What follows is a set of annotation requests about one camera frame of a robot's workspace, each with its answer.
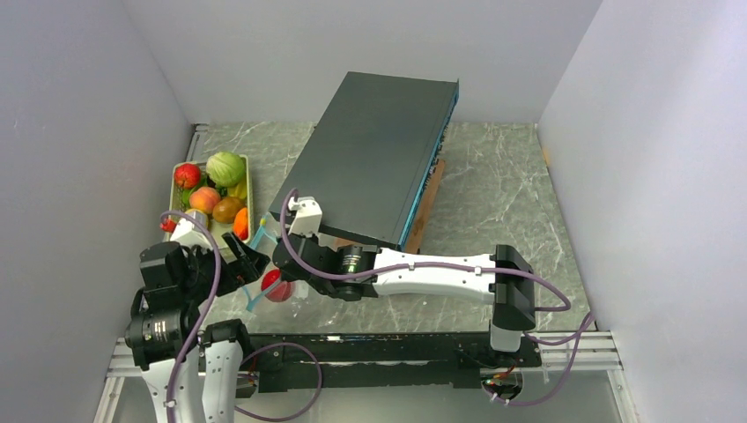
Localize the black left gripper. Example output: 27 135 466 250
180 229 269 303

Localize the clear zip bag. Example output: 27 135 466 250
243 212 309 313

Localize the orange carrot piece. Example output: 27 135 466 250
233 207 251 241

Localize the yellow lemon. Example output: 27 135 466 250
185 209 210 227

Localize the orange peach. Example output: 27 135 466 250
189 187 221 215

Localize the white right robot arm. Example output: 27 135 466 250
271 235 537 366

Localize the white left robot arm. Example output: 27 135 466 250
125 233 270 422

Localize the pale green plastic basket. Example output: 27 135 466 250
168 152 254 251

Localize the brown kiwi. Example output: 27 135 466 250
211 197 245 224

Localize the green cabbage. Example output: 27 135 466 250
205 152 246 188

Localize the wooden board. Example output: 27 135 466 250
320 154 444 253

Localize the red apple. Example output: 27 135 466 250
173 163 202 189

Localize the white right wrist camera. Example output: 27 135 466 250
286 197 322 237

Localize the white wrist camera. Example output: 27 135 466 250
160 216 211 249
286 197 322 237

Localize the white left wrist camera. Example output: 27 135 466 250
160 216 211 249

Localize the grey network switch box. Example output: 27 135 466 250
269 71 460 249

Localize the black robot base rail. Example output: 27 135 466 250
240 331 542 393

